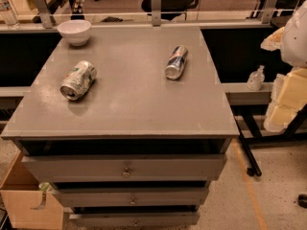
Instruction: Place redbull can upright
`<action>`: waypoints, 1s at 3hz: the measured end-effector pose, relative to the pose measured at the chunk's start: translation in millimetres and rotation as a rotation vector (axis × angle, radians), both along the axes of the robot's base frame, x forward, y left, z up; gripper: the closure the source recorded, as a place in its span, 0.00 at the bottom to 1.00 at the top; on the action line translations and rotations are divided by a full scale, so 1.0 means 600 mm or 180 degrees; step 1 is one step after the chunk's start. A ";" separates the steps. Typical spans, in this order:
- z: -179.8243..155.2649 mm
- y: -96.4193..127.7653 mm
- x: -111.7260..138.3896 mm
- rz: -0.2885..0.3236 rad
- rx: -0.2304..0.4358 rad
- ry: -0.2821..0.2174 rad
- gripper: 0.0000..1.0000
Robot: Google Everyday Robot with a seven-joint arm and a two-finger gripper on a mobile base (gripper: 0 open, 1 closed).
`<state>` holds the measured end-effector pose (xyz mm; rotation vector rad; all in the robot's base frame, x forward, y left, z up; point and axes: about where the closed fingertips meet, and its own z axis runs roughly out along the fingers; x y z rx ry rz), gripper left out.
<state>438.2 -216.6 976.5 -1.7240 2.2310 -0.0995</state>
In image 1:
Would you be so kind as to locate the grey drawer cabinet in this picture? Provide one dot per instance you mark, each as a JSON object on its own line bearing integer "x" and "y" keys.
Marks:
{"x": 130, "y": 108}

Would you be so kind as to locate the clear plastic water bottle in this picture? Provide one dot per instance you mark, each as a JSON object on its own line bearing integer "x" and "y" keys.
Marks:
{"x": 8, "y": 14}

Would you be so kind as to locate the black metal pole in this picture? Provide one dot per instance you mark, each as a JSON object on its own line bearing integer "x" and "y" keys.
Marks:
{"x": 253, "y": 168}

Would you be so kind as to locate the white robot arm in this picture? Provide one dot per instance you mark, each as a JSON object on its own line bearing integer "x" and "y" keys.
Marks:
{"x": 294, "y": 39}

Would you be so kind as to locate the black office chair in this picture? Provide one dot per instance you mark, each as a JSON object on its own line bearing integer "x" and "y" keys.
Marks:
{"x": 168, "y": 9}

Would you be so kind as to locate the grey metal railing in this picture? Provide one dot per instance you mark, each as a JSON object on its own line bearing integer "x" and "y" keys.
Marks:
{"x": 205, "y": 13}

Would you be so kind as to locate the cardboard box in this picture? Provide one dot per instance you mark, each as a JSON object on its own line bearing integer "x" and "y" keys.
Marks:
{"x": 26, "y": 205}

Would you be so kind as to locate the grey middle drawer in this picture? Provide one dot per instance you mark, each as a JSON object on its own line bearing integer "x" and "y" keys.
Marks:
{"x": 111, "y": 197}

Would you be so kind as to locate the grey bottom drawer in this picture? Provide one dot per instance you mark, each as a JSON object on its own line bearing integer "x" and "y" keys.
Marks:
{"x": 135, "y": 219}

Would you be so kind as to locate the grey top drawer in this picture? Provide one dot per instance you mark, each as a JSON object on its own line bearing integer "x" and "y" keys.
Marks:
{"x": 138, "y": 167}

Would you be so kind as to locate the grey drawer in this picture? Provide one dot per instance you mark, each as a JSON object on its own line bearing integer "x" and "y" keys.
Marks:
{"x": 138, "y": 167}
{"x": 111, "y": 197}
{"x": 135, "y": 219}

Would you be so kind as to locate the grey side bench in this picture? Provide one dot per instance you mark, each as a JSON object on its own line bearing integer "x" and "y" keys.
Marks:
{"x": 238, "y": 94}

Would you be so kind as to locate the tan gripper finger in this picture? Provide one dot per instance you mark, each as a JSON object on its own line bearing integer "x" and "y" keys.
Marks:
{"x": 273, "y": 41}
{"x": 289, "y": 96}

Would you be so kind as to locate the green white soda can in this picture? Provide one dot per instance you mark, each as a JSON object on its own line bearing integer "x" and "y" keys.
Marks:
{"x": 78, "y": 81}

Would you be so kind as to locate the white ceramic bowl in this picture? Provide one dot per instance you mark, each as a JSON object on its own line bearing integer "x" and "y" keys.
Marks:
{"x": 76, "y": 32}

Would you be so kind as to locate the blue silver redbull can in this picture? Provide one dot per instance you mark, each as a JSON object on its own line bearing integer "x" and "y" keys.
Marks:
{"x": 176, "y": 63}

